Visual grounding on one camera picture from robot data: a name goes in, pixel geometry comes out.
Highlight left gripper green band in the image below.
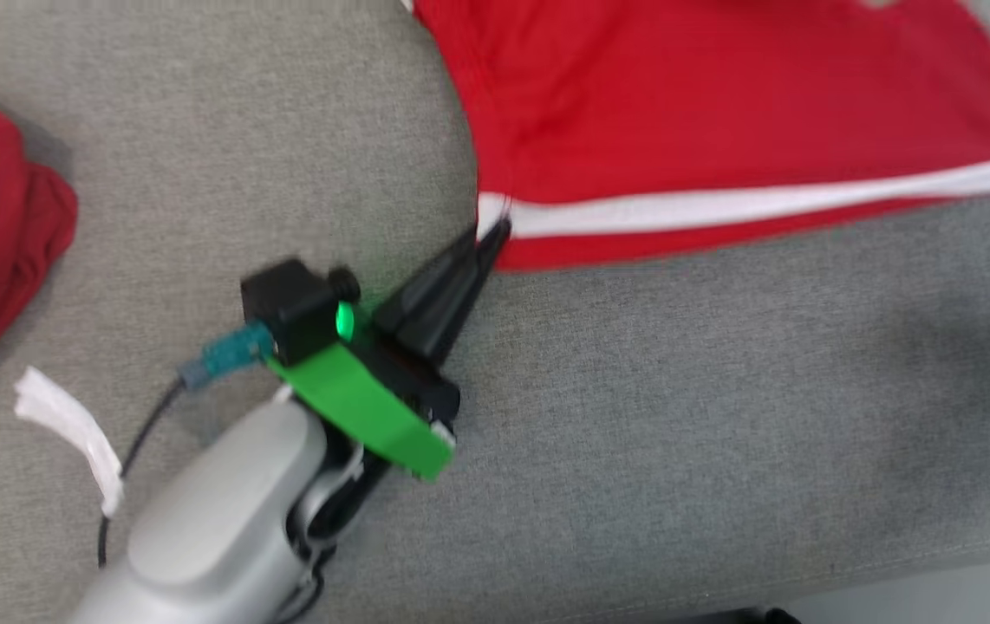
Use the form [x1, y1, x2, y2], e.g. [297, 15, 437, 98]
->
[266, 218, 513, 483]

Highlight left camera cable teal plug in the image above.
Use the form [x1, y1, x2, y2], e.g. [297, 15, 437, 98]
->
[99, 322, 279, 569]

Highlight red shorts white stripe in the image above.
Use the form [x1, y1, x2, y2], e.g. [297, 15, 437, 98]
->
[408, 0, 990, 274]

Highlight white tape tag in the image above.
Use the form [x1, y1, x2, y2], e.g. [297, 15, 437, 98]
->
[14, 366, 126, 519]

